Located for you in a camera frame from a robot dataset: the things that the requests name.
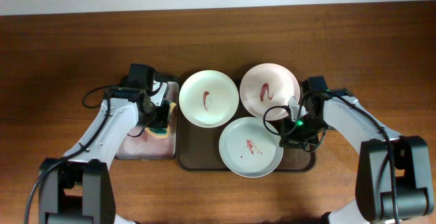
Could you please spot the green yellow sponge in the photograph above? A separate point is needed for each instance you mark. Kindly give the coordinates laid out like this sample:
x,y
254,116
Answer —
x,y
162,132

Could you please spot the pink plate with red stain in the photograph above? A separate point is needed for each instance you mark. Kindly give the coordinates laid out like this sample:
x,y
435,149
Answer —
x,y
267,85

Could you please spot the small wet sponge tray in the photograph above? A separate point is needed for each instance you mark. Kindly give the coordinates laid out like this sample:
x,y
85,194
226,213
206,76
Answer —
x,y
143,146

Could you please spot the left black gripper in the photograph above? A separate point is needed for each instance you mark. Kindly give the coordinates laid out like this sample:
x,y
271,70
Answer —
x,y
163,119

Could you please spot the light blue plate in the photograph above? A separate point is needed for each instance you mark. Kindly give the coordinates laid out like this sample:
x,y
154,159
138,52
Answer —
x,y
250,148

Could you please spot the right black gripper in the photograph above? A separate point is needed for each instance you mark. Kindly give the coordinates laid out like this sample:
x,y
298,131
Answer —
x,y
290,139

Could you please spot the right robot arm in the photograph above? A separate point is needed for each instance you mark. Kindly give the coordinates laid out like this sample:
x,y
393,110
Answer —
x,y
393,182

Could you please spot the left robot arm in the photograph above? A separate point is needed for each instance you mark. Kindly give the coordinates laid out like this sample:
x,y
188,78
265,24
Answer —
x,y
76,187

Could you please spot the cream plate with red stain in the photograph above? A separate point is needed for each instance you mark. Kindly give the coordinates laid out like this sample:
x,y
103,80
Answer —
x,y
208,98

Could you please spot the large brown serving tray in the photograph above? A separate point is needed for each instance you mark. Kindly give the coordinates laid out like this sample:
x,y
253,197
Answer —
x,y
197,150

